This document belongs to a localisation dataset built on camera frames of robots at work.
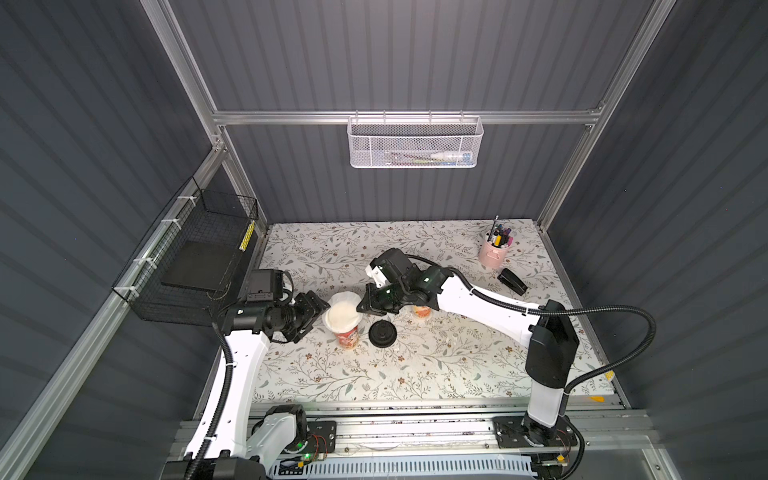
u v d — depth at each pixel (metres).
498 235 0.99
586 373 0.52
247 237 0.83
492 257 1.02
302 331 0.72
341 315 0.77
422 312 0.91
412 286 0.62
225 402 0.41
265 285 0.57
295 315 0.63
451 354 0.87
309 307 0.66
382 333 0.89
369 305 0.68
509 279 1.02
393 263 0.61
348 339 0.81
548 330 0.51
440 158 0.91
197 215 0.81
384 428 0.77
